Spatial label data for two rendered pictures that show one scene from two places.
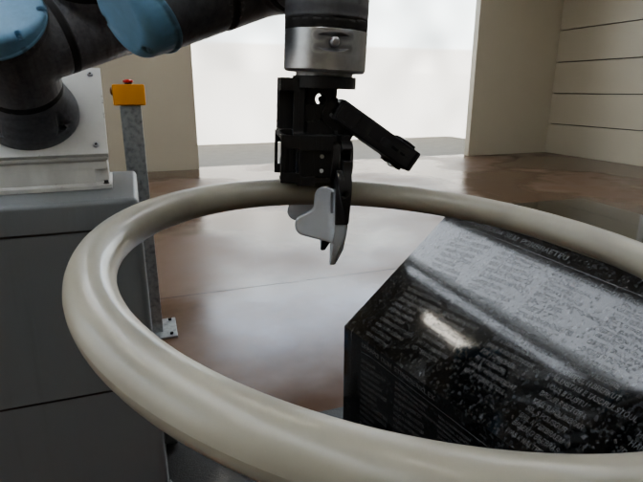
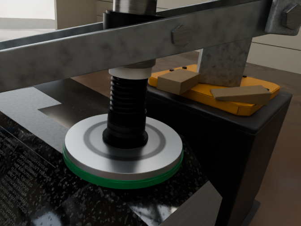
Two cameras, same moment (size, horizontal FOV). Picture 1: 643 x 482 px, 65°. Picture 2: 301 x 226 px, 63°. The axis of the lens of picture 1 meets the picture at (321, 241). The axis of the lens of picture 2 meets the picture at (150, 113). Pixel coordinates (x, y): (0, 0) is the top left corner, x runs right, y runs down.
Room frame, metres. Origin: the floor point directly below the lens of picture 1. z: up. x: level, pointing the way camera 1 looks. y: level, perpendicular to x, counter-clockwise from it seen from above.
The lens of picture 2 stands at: (-0.18, -0.50, 1.08)
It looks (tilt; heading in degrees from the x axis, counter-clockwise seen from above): 24 degrees down; 326
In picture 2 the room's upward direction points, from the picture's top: 7 degrees clockwise
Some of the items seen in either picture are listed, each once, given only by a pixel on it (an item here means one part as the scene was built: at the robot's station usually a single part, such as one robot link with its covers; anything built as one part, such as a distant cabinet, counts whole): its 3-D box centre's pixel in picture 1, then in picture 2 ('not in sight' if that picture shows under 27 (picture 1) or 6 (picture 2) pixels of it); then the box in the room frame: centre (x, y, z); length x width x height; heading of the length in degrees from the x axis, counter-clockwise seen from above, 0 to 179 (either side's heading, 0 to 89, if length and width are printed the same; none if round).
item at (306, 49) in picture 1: (325, 55); not in sight; (0.59, 0.00, 1.10); 0.10 x 0.09 x 0.05; 11
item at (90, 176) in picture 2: not in sight; (125, 141); (0.17, -0.69, 0.84); 0.22 x 0.22 x 0.04
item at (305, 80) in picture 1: (315, 131); not in sight; (0.59, 0.01, 1.01); 0.09 x 0.08 x 0.12; 101
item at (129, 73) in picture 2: not in sight; (131, 62); (0.17, -0.69, 0.99); 0.07 x 0.07 x 0.04
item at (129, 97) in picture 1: (142, 215); not in sight; (2.11, 0.77, 0.54); 0.20 x 0.20 x 1.09; 19
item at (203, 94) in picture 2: not in sight; (215, 83); (0.61, -1.39, 0.76); 0.49 x 0.49 x 0.05; 19
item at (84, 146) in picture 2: not in sight; (125, 140); (0.17, -0.69, 0.84); 0.21 x 0.21 x 0.01
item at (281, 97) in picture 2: not in sight; (199, 153); (0.61, -1.39, 0.37); 0.66 x 0.66 x 0.74; 19
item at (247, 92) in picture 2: not in sight; (238, 92); (0.40, -1.29, 0.80); 0.20 x 0.10 x 0.05; 56
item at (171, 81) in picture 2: not in sight; (179, 80); (0.58, -1.14, 0.81); 0.20 x 0.10 x 0.05; 117
